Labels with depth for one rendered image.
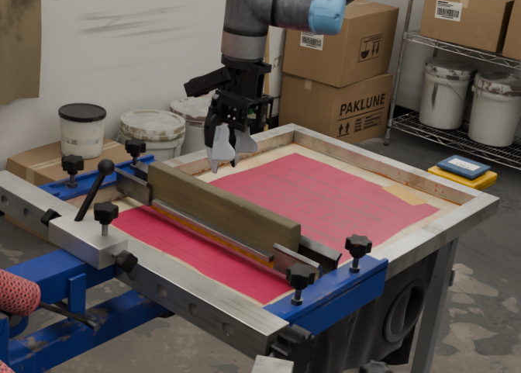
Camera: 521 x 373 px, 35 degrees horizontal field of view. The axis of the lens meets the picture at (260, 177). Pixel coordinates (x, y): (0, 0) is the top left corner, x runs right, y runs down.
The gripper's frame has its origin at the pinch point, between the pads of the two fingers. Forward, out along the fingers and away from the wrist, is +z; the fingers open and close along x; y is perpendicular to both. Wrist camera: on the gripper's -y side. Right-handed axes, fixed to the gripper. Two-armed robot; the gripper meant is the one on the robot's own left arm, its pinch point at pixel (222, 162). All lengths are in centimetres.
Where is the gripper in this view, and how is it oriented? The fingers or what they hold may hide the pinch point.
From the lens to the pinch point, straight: 147.4
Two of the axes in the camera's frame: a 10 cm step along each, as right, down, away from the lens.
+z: -1.2, 9.2, 3.8
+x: 6.3, -2.3, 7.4
